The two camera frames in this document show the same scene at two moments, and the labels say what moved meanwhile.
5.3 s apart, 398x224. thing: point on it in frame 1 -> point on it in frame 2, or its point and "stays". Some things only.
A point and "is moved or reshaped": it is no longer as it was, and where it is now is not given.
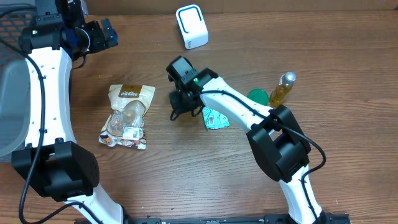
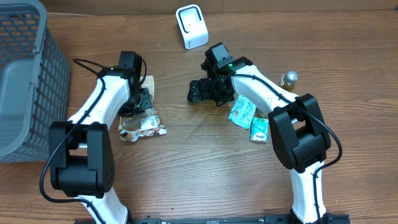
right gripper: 176,98 -> 204,86
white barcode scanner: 191,20 stays
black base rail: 268,219 stays
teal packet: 214,119 is moved or reshaped
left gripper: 101,43 -> 147,104
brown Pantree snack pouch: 125,126 is moved or reshaped
